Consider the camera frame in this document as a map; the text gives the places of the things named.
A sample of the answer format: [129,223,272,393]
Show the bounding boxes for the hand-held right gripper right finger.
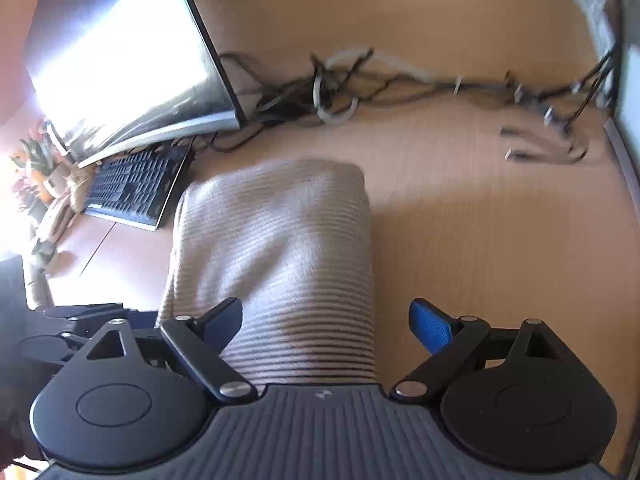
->
[391,298,557,402]

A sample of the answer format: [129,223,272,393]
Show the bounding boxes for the striped knit shirt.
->
[156,157,377,386]

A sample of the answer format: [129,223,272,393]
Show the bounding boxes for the black computer keyboard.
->
[82,142,197,232]

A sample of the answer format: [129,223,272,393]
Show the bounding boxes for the potted succulent plants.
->
[10,119,96,213]

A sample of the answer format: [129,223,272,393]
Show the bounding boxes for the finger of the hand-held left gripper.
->
[42,302,162,335]

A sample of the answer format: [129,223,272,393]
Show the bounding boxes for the tangle of cables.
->
[200,47,618,165]

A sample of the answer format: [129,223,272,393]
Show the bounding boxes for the beige desk ornament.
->
[29,194,77,275]

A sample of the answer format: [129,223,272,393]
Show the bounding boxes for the curved computer monitor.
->
[22,0,247,168]

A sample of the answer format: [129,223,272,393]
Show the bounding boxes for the flat grey monitor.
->
[602,0,640,243]

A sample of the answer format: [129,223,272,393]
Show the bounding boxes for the white braided cable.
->
[546,0,617,53]

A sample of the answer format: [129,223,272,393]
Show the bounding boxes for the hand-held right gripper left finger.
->
[85,296,256,404]

